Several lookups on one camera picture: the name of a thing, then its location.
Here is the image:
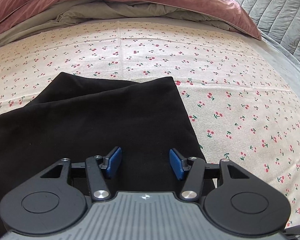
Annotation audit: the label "grey bed sheet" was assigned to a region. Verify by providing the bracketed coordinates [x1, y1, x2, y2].
[244, 34, 300, 99]

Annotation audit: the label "black pants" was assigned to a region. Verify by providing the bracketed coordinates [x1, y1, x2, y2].
[0, 73, 203, 237]

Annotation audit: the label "mauve velvet duvet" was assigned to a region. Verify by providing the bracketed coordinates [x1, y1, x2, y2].
[0, 0, 261, 46]

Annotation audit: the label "cherry print sheet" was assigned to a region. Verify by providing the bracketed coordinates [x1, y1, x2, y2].
[0, 18, 300, 227]

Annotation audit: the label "grey quilted headboard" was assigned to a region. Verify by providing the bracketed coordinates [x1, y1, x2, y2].
[234, 0, 300, 62]

